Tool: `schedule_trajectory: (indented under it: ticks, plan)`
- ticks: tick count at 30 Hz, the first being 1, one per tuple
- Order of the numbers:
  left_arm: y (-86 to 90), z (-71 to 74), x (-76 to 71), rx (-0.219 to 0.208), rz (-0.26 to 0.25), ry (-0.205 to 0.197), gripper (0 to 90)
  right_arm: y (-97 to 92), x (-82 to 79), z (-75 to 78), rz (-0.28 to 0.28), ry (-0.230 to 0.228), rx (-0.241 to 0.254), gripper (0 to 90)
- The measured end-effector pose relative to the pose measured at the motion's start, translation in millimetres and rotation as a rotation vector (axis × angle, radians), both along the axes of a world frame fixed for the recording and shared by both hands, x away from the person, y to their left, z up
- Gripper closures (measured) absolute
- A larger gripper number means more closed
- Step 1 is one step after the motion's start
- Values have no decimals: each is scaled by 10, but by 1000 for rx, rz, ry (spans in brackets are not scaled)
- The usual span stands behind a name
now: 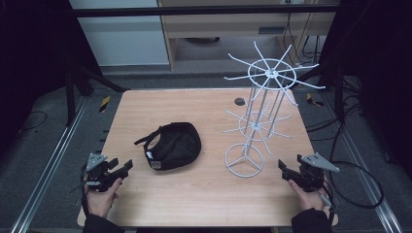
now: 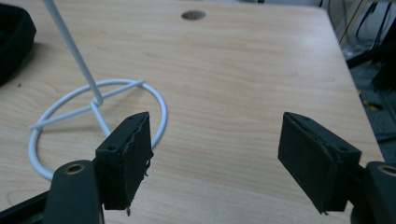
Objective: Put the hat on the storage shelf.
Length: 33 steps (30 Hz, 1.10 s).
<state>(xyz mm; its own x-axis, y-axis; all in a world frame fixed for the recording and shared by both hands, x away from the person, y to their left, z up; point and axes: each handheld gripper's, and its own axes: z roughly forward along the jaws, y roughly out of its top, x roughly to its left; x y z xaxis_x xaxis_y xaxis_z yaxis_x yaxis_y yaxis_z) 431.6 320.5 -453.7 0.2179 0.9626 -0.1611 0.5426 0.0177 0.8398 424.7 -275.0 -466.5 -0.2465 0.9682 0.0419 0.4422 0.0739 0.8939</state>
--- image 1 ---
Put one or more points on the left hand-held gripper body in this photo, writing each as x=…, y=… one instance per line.
x=97, y=176

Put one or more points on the person's right hand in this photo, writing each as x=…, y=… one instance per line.
x=307, y=199

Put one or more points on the aluminium floor rail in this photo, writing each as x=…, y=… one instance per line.
x=366, y=168
x=45, y=168

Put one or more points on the black baseball cap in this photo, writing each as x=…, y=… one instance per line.
x=175, y=145

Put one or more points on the white cabinet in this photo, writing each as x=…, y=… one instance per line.
x=123, y=35

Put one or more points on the round dark table grommet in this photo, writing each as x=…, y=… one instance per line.
x=239, y=101

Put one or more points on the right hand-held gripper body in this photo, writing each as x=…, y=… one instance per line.
x=312, y=173

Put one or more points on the person's left hand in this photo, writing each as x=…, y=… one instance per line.
x=101, y=200

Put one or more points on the yellow black hazard tape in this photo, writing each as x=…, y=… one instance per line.
x=105, y=104
x=313, y=100

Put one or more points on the black metal stand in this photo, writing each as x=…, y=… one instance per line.
x=76, y=84

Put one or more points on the black horizontal frame bar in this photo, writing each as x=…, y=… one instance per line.
x=194, y=11

